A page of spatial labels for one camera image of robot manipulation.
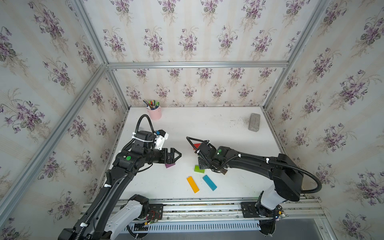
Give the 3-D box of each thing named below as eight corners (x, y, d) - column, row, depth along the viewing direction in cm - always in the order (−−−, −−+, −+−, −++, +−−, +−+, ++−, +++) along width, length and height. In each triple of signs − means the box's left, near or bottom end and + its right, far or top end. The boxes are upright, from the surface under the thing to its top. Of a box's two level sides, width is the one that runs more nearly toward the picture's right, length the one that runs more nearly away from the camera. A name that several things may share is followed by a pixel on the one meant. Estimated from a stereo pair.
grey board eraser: (247, 129, 109) (248, 126, 107) (249, 114, 119) (251, 112, 116) (257, 132, 108) (259, 129, 105) (259, 117, 117) (260, 114, 115)
